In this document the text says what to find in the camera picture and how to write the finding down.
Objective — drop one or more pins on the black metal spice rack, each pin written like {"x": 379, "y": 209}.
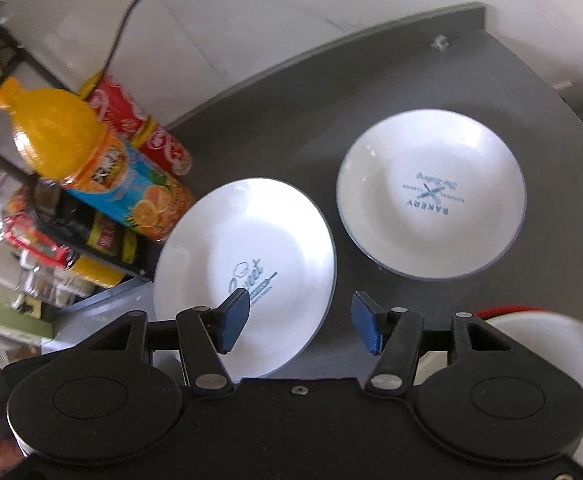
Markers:
{"x": 12, "y": 56}

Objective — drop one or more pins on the red cola bottle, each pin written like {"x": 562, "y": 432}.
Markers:
{"x": 124, "y": 116}

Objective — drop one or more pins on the white plate Sweet print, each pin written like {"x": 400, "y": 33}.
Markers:
{"x": 264, "y": 236}

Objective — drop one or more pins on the orange juice bottle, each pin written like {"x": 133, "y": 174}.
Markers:
{"x": 60, "y": 138}

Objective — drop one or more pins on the soy sauce bottle yellow label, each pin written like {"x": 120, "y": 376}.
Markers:
{"x": 100, "y": 250}

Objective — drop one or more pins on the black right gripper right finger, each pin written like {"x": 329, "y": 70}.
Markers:
{"x": 394, "y": 335}

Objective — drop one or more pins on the large white bowl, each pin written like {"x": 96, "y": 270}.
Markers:
{"x": 507, "y": 392}

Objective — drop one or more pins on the white plate Bakery print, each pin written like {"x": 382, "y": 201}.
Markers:
{"x": 431, "y": 194}

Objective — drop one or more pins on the red black bowl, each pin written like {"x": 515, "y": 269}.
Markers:
{"x": 495, "y": 312}

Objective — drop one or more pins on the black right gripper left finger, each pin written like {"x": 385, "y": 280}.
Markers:
{"x": 206, "y": 334}

